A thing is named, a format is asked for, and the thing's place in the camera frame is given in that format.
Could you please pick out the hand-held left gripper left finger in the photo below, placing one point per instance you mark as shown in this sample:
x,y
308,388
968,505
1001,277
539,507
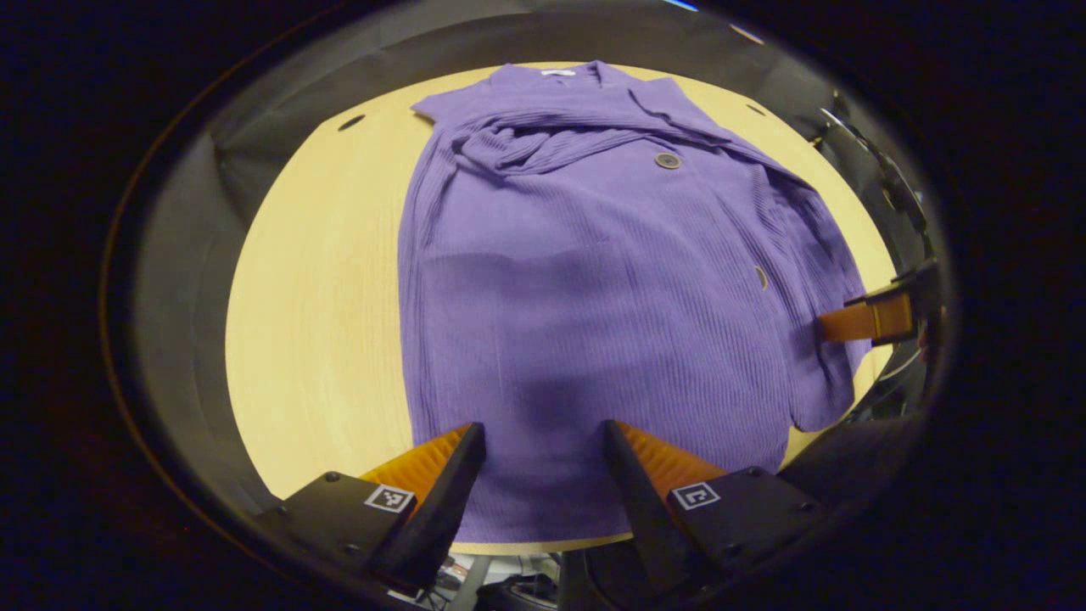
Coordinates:
x,y
441,509

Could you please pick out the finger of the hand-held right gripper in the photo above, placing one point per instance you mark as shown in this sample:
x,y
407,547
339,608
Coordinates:
x,y
865,321

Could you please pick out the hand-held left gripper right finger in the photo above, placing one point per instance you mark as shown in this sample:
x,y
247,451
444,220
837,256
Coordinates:
x,y
645,509

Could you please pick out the purple buttoned cardigan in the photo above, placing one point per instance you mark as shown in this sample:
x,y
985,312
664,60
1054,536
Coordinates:
x,y
594,297

